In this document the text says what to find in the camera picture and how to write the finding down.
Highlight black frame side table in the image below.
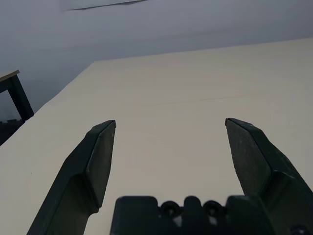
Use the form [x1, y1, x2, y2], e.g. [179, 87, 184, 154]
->
[0, 70, 34, 122]

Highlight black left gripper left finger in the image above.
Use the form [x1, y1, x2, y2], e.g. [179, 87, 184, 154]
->
[25, 119, 117, 235]

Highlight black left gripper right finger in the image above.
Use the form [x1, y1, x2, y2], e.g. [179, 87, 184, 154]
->
[224, 117, 313, 235]

